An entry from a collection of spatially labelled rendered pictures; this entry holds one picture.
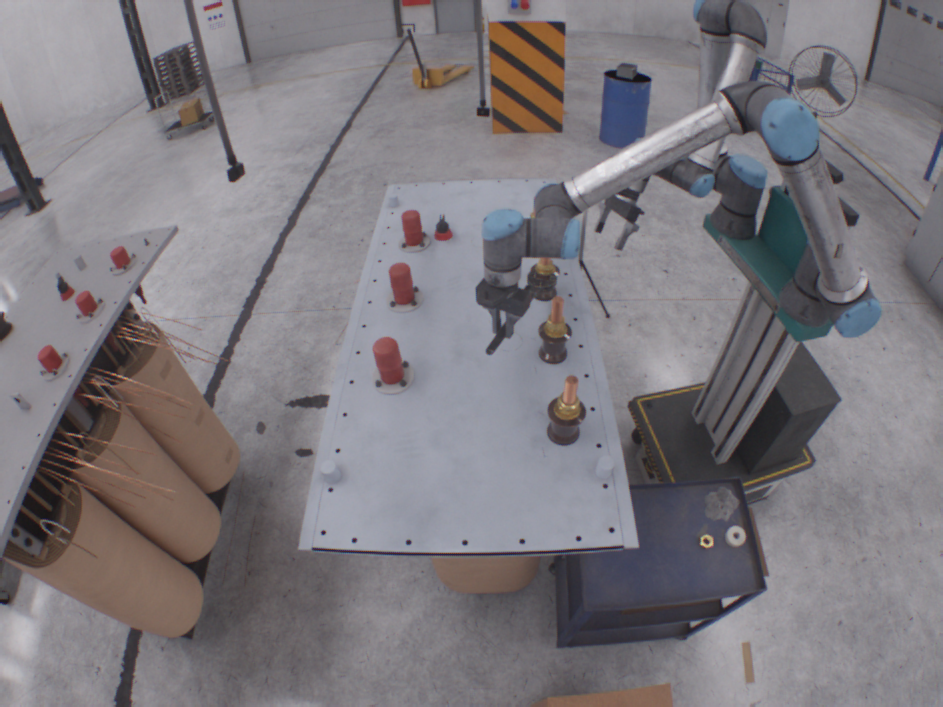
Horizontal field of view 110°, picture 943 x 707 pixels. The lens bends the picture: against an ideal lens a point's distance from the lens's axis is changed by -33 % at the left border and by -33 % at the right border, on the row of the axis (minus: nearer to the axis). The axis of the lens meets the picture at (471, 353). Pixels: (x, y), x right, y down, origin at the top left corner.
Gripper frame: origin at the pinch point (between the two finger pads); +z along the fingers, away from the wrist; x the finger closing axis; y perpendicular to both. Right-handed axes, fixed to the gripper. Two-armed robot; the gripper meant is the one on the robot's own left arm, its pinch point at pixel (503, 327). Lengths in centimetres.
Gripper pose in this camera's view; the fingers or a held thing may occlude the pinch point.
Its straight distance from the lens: 129.2
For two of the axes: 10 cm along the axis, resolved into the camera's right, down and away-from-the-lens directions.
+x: -8.7, -3.3, 3.7
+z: 0.5, 6.8, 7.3
